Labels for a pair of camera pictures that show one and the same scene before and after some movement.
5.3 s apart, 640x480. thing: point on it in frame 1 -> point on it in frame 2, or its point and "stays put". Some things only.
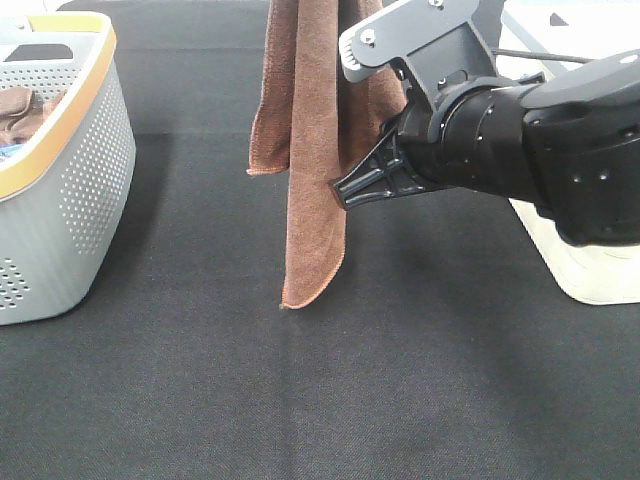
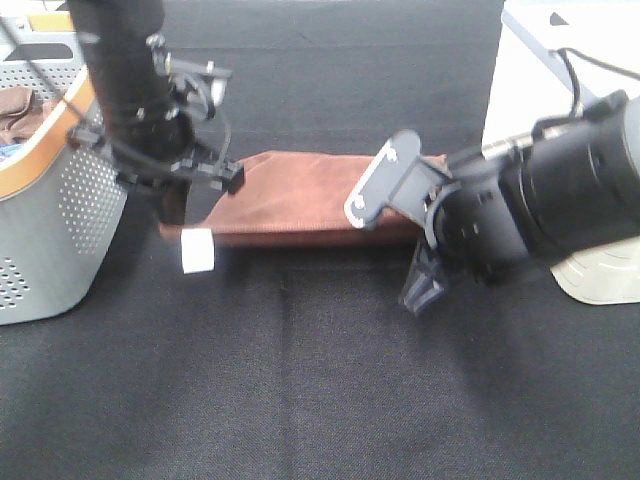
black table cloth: x=438 y=349 stays put
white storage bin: x=590 y=271 stays put
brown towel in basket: x=22 y=113 stays put
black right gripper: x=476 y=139 -> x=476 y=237
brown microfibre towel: x=311 y=120 -> x=291 y=197
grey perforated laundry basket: x=63 y=192 stays put
